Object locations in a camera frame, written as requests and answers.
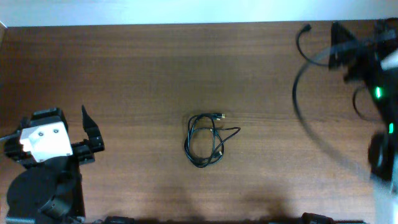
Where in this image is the long black usb cable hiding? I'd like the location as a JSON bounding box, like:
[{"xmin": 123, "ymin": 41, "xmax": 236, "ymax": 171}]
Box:
[{"xmin": 295, "ymin": 23, "xmax": 330, "ymax": 68}]

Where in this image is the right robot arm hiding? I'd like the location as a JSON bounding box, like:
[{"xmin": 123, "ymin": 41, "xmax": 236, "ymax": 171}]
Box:
[{"xmin": 328, "ymin": 20, "xmax": 397, "ymax": 223}]

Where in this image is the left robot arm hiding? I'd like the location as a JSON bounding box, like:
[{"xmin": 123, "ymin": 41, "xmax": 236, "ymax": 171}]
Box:
[{"xmin": 1, "ymin": 108, "xmax": 104, "ymax": 223}]

